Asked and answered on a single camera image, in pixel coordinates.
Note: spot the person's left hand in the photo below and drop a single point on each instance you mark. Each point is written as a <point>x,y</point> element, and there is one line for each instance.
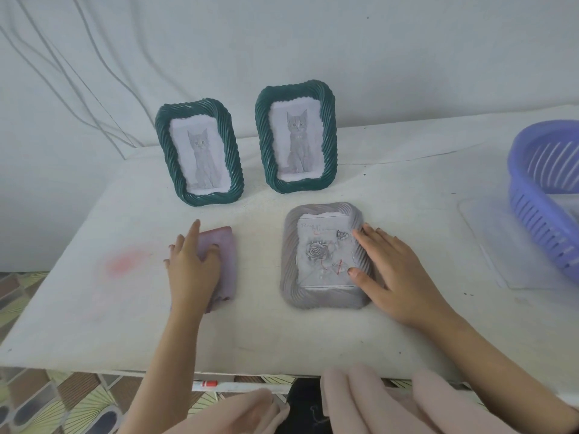
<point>192,280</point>

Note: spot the person's right hand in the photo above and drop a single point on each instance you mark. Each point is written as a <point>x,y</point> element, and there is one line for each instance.
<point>402,289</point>

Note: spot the purple cleaning cloth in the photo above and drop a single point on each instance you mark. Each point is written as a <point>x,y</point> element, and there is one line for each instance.
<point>228,266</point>

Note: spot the purple plastic basket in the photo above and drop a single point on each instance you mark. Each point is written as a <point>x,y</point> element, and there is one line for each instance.
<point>520,185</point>

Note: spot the person's left forearm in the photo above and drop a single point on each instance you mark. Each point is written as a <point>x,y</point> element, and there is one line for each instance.
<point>167,375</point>

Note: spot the person's right forearm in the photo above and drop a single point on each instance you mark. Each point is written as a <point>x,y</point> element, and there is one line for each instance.
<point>497,379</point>

